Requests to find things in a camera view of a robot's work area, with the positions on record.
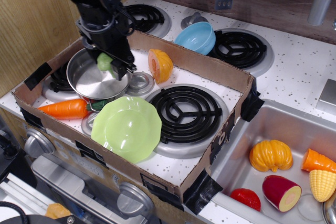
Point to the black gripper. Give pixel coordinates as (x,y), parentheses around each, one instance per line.
(105,32)

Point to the green toy broccoli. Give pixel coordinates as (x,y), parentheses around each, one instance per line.
(104,63)

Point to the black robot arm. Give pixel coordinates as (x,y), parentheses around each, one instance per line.
(109,6)

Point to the stainless steel pot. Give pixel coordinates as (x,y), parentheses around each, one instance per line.
(89,82)

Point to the small silver centre burner cap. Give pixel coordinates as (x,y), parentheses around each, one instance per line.
(141,83)

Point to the front left black burner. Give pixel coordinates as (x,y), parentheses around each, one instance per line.
(59,81)

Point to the black burner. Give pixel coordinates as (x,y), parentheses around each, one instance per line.
(59,81)
(189,114)
(144,17)
(239,49)

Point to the orange toy pumpkin half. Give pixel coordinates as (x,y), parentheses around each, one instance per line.
(160,65)

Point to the back left black burner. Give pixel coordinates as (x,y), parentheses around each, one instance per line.
(144,17)

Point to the light green plastic plate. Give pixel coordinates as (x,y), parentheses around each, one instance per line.
(129,127)

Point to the blue plastic bowl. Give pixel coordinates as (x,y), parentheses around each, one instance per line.
(199,37)

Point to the front right black burner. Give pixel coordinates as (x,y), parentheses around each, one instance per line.
(189,114)

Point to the silver metal lid knob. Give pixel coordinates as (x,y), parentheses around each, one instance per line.
(195,18)

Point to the left silver stove knob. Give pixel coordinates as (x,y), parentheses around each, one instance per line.
(37,144)

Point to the silver stove knob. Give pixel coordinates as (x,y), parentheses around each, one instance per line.
(133,202)
(37,144)

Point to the back right black burner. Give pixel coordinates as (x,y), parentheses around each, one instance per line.
(239,49)

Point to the right silver stove knob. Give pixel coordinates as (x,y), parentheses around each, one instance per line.
(133,202)

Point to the cardboard fence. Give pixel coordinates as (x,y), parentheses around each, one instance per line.
(196,188)

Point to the orange toy piece bottom left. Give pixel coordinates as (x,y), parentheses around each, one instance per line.
(56,211)

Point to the orange toy pumpkin in sink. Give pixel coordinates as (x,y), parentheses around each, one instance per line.
(271,155)

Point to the red toy tomato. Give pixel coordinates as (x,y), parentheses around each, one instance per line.
(247,197)

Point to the red toy sweet potato half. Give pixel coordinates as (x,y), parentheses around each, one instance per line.
(282,193)

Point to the orange toy carrot piece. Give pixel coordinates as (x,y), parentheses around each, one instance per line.
(312,160)

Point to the grey faucet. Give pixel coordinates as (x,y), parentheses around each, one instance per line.
(318,12)

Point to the yellow toy corn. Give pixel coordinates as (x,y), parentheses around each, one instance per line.
(322,184)

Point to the silver oven door handle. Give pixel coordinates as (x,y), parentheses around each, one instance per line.
(87,198)

